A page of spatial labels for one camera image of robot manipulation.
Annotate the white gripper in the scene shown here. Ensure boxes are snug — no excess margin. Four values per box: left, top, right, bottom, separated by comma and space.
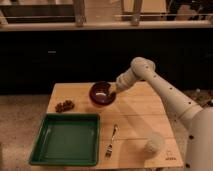
115, 69, 136, 93

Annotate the dark red bowl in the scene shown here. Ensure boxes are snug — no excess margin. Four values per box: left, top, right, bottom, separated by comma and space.
89, 81, 116, 106

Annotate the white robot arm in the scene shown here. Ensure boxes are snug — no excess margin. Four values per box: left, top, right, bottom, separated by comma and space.
115, 57, 213, 171

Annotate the green plastic tray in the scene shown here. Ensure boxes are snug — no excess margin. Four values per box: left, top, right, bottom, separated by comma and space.
29, 114, 100, 167

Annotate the wooden table board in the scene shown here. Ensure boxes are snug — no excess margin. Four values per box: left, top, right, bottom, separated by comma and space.
30, 81, 184, 171

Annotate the brown grape bunch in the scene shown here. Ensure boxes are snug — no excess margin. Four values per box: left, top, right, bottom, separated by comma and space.
55, 100, 75, 113

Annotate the silver metal fork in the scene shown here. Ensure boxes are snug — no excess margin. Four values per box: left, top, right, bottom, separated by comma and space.
105, 124, 118, 158

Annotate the white paper cup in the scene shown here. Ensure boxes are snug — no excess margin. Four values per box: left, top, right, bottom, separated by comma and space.
145, 132, 165, 154

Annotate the dark counter cabinet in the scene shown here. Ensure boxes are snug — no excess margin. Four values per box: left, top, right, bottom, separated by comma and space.
0, 21, 213, 94

